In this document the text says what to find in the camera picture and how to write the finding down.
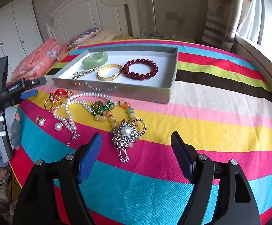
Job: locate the embroidered patterned pillow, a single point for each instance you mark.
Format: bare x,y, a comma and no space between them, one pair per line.
81,38

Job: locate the wall power socket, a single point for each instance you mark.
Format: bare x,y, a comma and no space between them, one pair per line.
174,16

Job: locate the gold bangle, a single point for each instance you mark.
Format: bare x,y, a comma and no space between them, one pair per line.
109,72

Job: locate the cream fluffy blanket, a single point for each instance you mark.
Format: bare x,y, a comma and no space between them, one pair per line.
104,35

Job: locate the striped curtain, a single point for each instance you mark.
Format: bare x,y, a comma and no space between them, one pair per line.
221,23

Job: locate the white bedside table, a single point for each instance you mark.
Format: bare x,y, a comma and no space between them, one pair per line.
165,37

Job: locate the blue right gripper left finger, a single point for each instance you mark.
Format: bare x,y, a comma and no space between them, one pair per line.
86,156

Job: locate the gold ring set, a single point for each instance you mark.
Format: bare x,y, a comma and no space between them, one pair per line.
52,103

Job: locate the pearl earring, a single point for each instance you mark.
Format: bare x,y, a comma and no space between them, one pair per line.
58,126
40,121

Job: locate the red cord gold pendant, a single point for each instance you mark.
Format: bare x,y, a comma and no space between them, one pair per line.
62,92

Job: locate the white standing lamp pole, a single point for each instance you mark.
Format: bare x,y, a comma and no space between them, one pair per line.
154,18

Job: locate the white wardrobe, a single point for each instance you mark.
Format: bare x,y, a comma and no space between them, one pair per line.
19,33

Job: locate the pearl earring right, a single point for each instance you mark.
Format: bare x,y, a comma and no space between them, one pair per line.
58,126

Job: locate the pearl earring left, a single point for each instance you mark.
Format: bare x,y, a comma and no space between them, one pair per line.
40,121

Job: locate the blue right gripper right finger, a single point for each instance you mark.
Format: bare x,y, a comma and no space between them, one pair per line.
184,155

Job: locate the silver pearl brooch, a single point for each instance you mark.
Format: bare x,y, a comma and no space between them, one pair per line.
126,134

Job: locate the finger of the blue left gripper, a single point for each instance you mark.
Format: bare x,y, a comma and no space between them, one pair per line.
29,94

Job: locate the striped colourful bedspread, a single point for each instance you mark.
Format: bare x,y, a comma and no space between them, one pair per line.
220,103

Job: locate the white headboard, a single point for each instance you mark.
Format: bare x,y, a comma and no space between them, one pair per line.
73,17

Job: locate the green jade bangle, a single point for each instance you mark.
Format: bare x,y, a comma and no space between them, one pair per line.
97,59

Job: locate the pink folded quilt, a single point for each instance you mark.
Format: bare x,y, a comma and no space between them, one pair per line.
37,63

